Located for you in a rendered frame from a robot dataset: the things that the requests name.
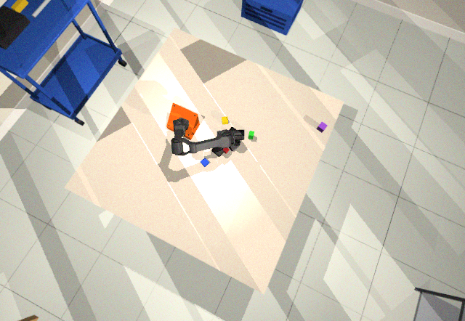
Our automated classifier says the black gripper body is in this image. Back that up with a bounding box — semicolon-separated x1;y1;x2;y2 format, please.
212;127;237;157

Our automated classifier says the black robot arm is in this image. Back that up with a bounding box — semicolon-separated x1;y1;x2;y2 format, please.
171;117;245;156

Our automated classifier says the small purple block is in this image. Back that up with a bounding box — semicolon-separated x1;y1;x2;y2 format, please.
316;122;327;133

